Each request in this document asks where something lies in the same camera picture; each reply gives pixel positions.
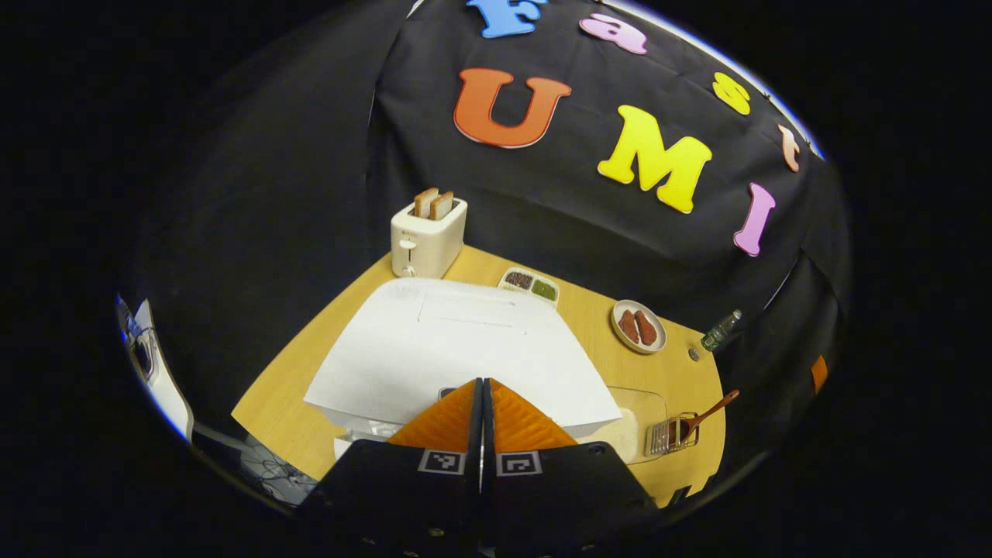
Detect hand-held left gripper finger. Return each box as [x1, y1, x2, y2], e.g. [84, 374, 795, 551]
[294, 377, 483, 558]
[482, 377, 660, 558]

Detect brown wooden spoon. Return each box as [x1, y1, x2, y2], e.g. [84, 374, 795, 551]
[668, 389, 741, 446]

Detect white rice cooker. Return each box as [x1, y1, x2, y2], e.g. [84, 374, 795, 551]
[304, 277, 623, 463]

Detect metal wire chopstick holder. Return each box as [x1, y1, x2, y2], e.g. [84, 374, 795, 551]
[645, 412, 700, 458]

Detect clear plastic water bottle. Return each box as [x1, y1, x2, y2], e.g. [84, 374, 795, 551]
[688, 309, 745, 363]

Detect clear glass tray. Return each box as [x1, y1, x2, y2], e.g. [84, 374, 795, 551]
[577, 386, 669, 466]

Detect white round plate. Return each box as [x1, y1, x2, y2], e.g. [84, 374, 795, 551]
[611, 299, 667, 355]

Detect white divided grain dish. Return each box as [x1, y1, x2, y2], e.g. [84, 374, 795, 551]
[498, 267, 560, 305]

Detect tangled black cables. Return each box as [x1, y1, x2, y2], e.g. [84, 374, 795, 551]
[232, 438, 320, 506]

